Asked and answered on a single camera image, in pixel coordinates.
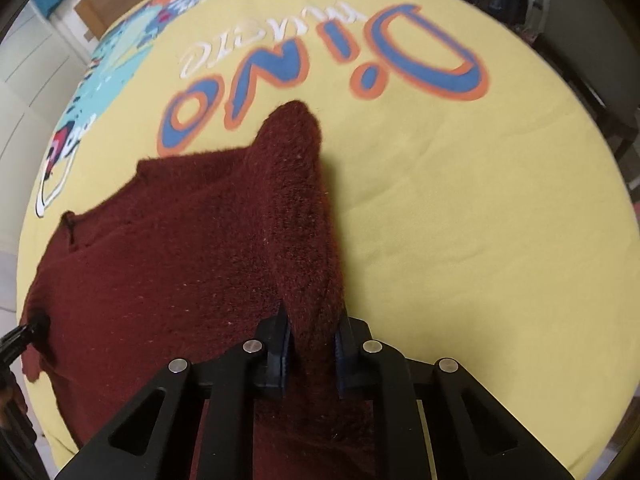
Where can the yellow printed blanket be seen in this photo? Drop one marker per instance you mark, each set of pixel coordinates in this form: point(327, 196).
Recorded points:
point(475, 240)

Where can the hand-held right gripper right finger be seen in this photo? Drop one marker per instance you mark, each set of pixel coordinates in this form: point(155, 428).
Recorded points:
point(341, 360)

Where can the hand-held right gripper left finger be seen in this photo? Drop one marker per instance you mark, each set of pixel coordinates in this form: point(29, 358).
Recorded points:
point(281, 360)

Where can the white wardrobe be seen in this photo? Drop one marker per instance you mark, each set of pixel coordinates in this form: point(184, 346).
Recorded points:
point(30, 85)

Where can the wooden headboard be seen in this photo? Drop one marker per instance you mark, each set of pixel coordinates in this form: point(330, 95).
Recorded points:
point(120, 2)

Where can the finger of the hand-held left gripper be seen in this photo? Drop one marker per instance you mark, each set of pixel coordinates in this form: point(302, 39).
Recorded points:
point(27, 332)

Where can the maroon knit sweater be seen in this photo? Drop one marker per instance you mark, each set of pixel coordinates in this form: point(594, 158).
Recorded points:
point(200, 240)

